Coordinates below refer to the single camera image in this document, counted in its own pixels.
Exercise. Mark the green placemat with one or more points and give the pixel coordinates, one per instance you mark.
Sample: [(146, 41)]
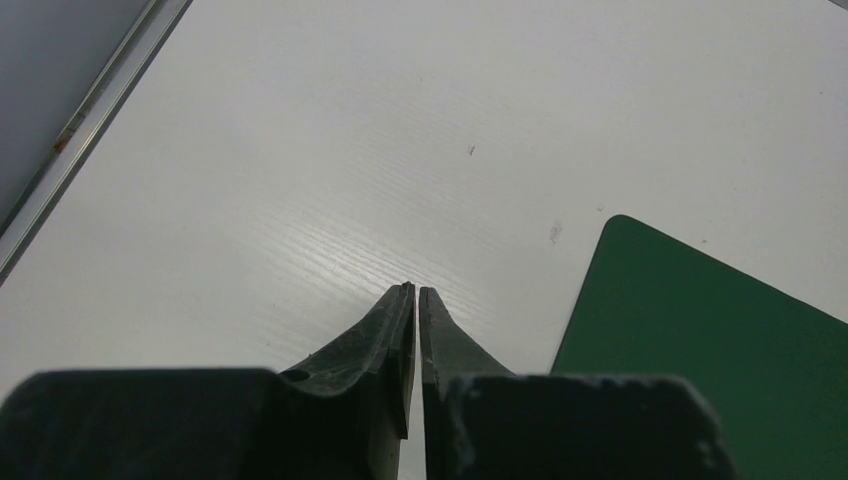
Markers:
[(773, 368)]

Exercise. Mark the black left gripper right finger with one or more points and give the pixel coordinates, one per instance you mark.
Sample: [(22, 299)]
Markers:
[(483, 421)]

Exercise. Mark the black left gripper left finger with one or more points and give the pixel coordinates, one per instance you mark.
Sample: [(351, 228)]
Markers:
[(341, 413)]

